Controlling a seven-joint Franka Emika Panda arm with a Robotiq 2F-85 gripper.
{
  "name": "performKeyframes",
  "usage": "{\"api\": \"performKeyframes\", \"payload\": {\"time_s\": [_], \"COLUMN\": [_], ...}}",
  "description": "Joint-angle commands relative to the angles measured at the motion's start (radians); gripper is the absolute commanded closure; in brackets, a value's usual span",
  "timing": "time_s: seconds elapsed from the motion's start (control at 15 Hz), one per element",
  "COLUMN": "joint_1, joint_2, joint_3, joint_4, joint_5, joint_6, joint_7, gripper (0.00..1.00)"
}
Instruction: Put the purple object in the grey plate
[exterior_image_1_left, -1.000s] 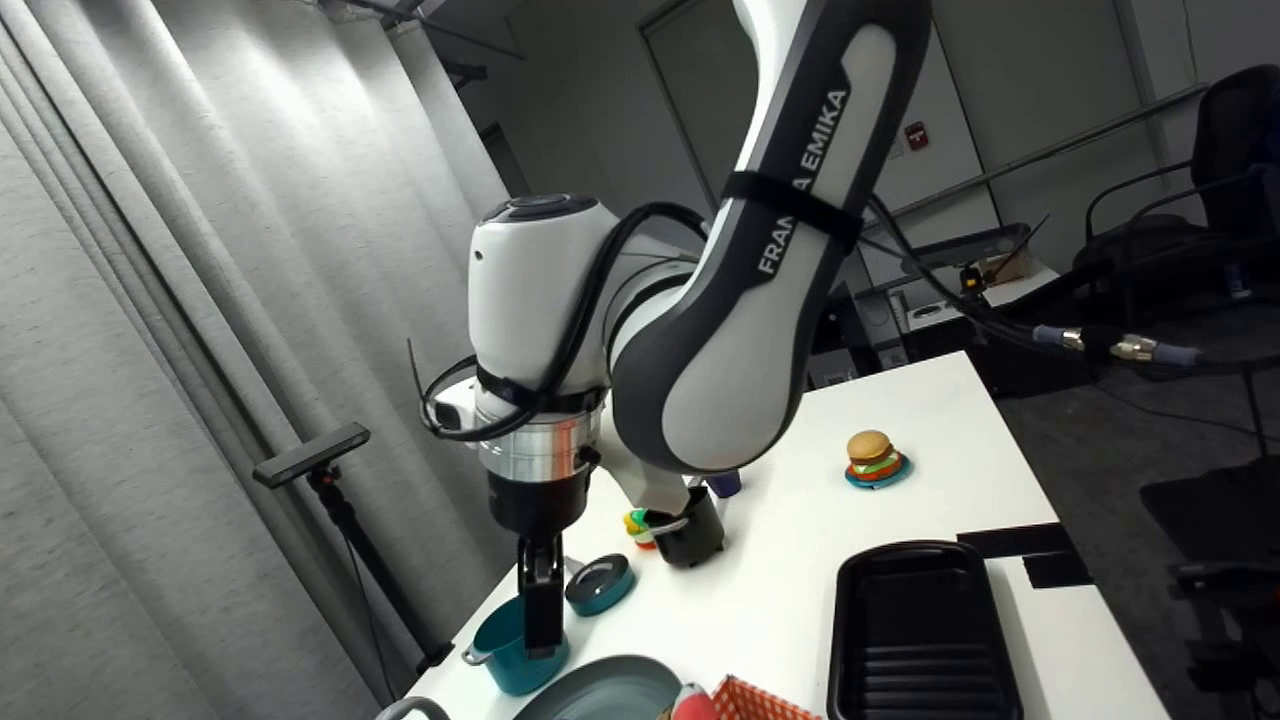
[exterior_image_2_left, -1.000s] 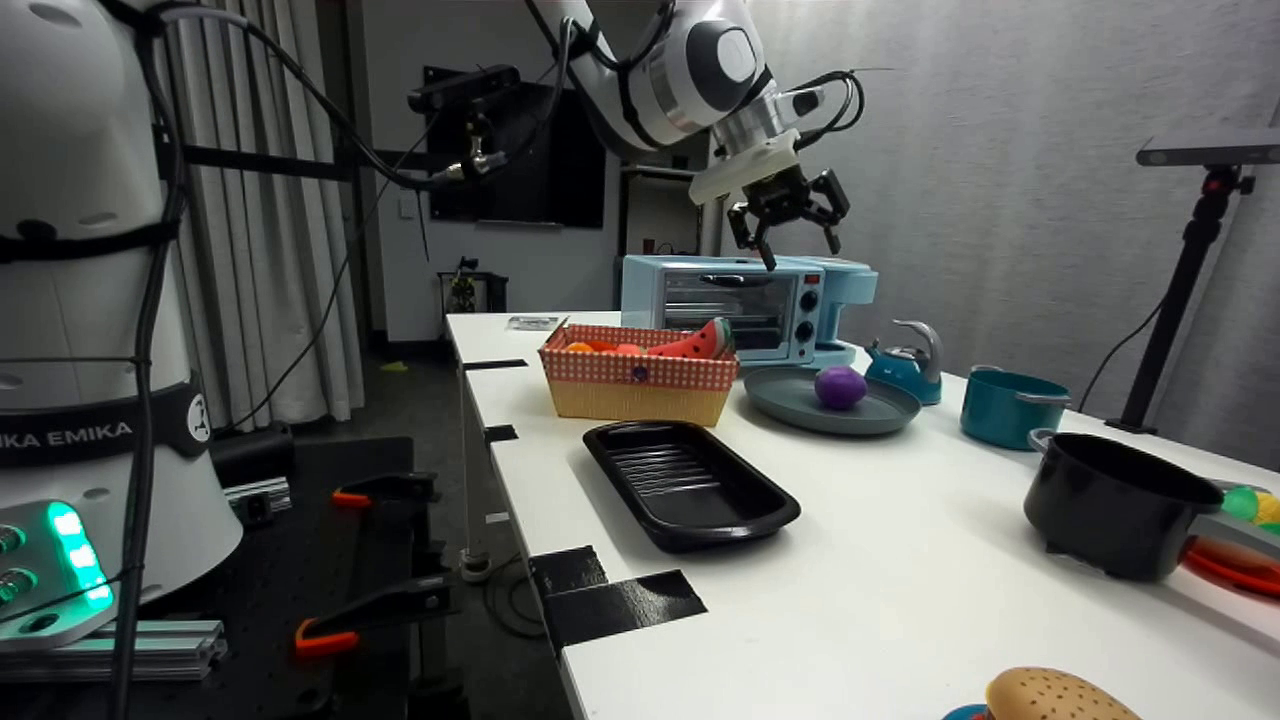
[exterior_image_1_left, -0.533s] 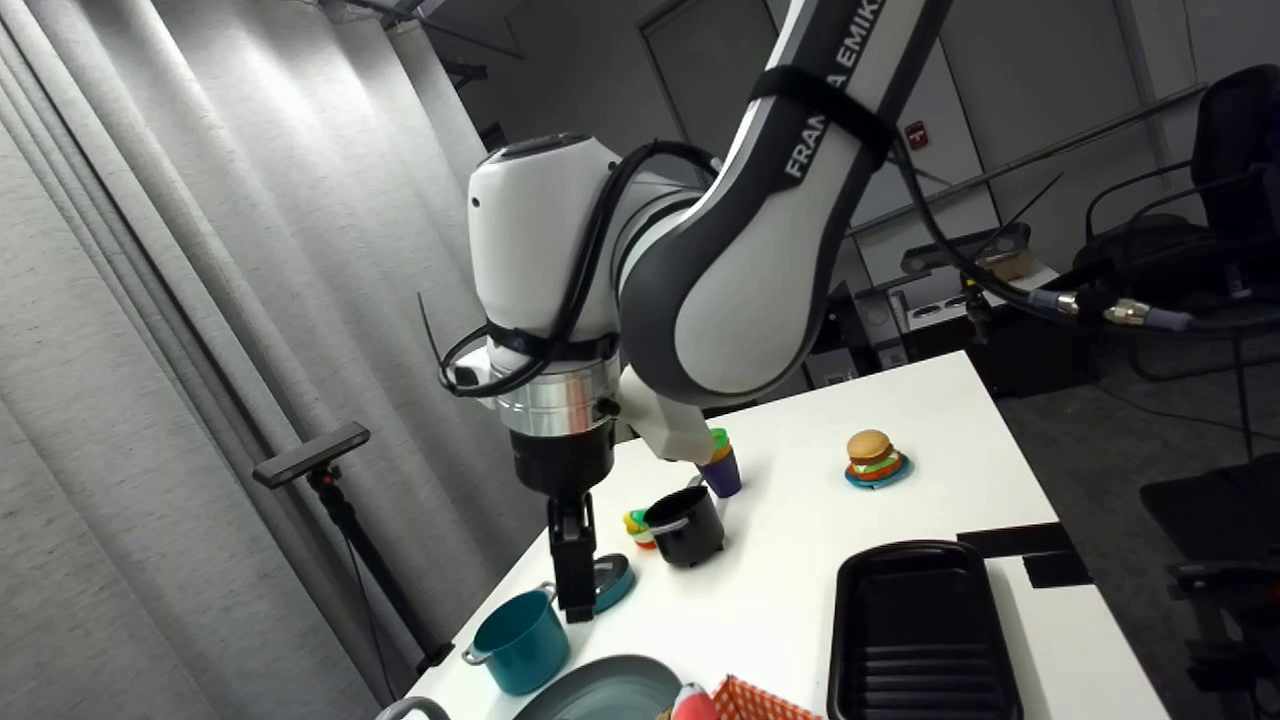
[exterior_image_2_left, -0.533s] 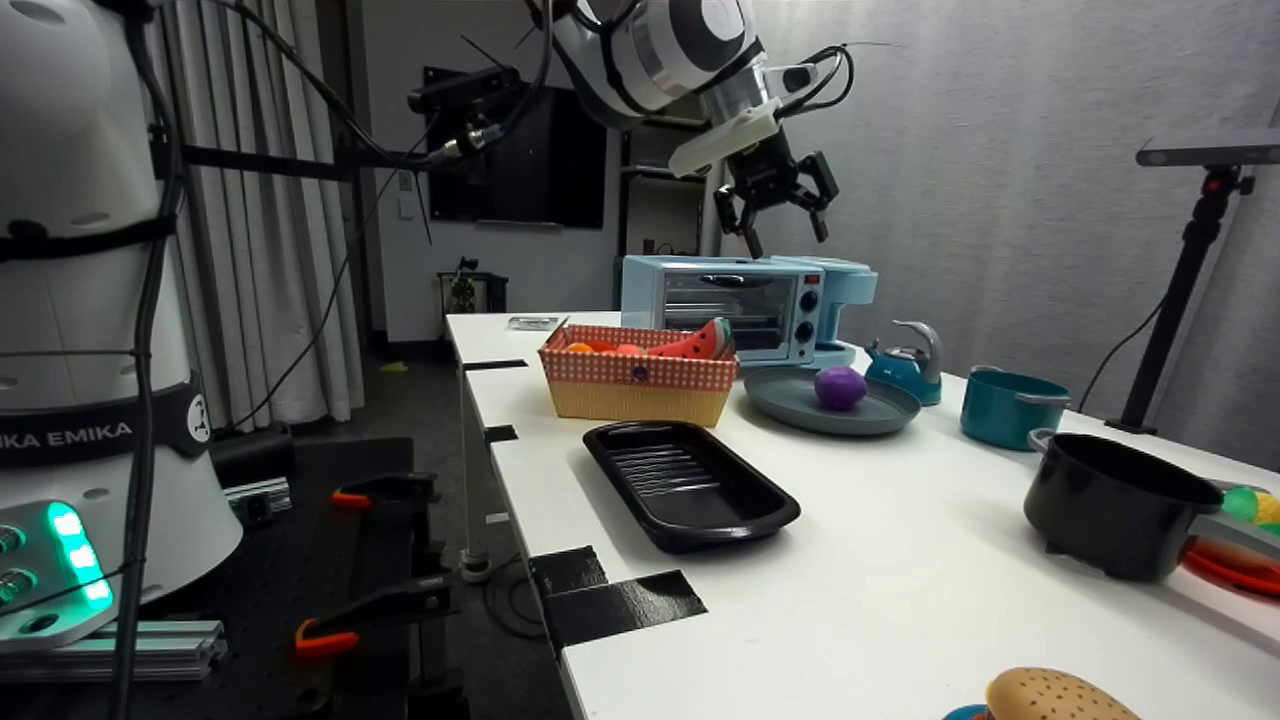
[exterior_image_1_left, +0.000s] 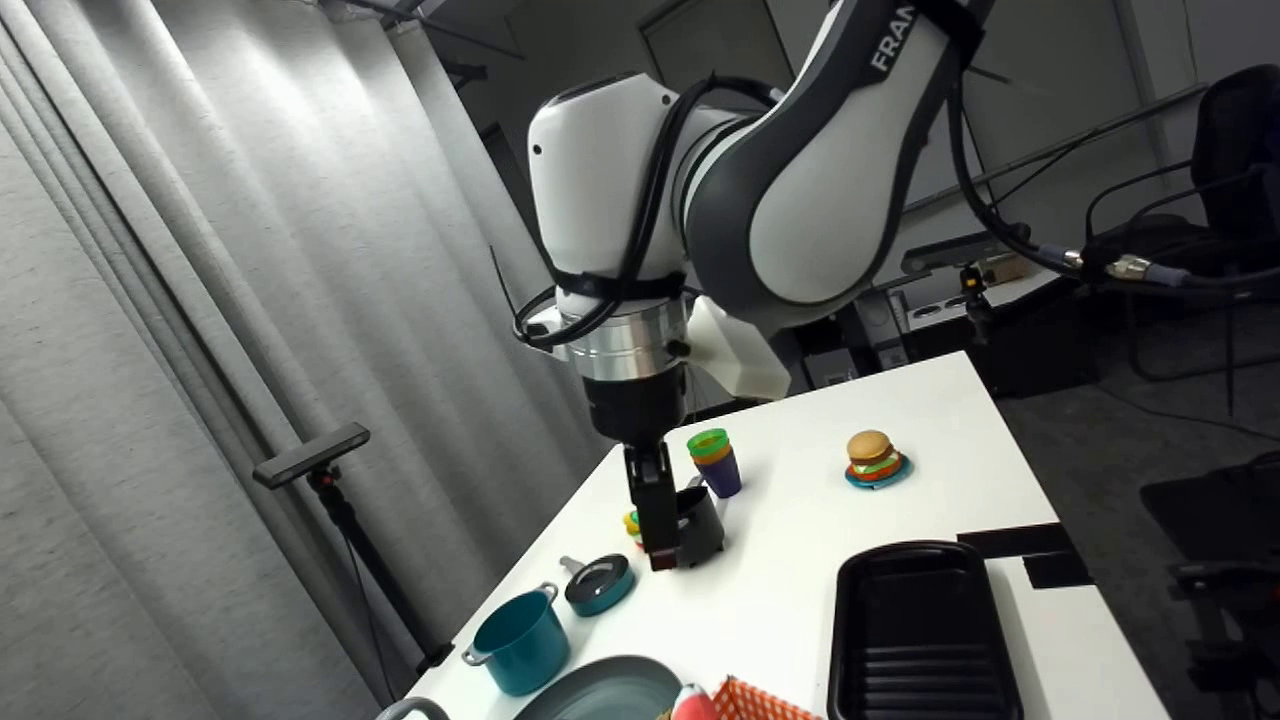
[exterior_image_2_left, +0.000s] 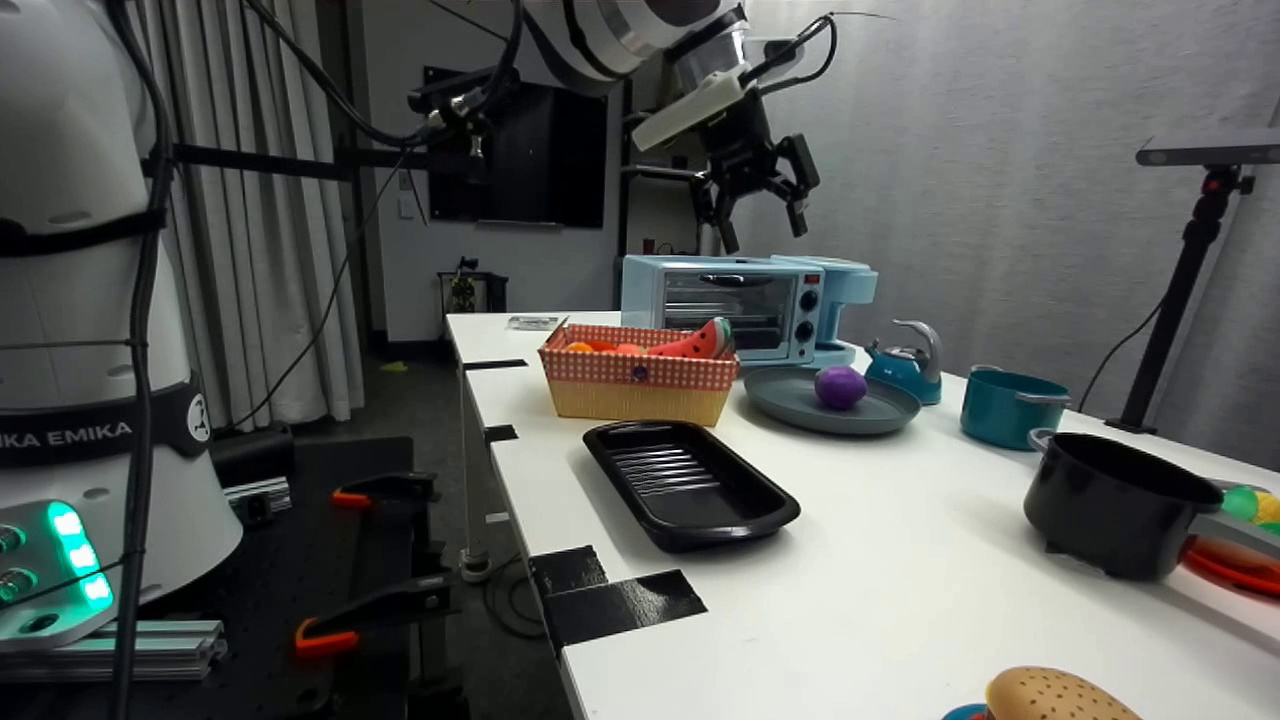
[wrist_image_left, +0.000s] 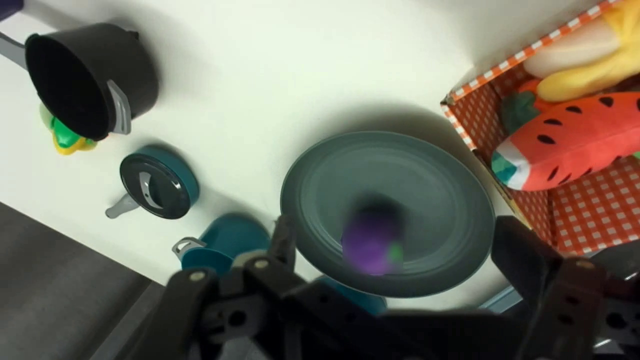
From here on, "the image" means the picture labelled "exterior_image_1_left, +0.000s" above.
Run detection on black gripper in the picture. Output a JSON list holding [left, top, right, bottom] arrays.
[[585, 374, 689, 560]]

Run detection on grey round plate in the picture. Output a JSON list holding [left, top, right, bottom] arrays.
[[513, 653, 689, 720]]

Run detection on black toy pot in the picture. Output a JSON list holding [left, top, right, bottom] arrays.
[[662, 485, 731, 571]]

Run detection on teal pot lid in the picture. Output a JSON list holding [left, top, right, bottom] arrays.
[[556, 551, 640, 622]]

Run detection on teal toy pot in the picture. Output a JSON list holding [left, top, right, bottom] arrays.
[[460, 580, 575, 701]]

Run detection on plush watermelon slice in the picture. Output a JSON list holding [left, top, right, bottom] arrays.
[[668, 681, 715, 720]]

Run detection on orange checkered box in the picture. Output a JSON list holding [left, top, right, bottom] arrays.
[[703, 671, 818, 720]]

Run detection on toy burger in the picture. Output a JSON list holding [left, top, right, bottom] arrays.
[[838, 427, 914, 494]]

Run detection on black ribbed tray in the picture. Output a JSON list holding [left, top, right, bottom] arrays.
[[826, 536, 1029, 720]]

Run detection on black tripod stand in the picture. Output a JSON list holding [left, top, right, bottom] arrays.
[[250, 419, 457, 671]]

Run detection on background cabinet with clutter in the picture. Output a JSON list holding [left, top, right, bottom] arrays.
[[882, 224, 1070, 397]]

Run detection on grey curtain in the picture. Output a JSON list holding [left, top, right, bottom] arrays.
[[0, 0, 602, 720]]

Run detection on black cart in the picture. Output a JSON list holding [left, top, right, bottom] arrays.
[[1135, 453, 1280, 720]]

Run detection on black office chair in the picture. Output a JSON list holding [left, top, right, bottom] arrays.
[[1074, 60, 1280, 386]]

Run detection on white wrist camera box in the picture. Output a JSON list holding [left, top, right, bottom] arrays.
[[685, 291, 795, 405]]

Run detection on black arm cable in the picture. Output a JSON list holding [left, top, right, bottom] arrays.
[[938, 53, 1192, 291]]

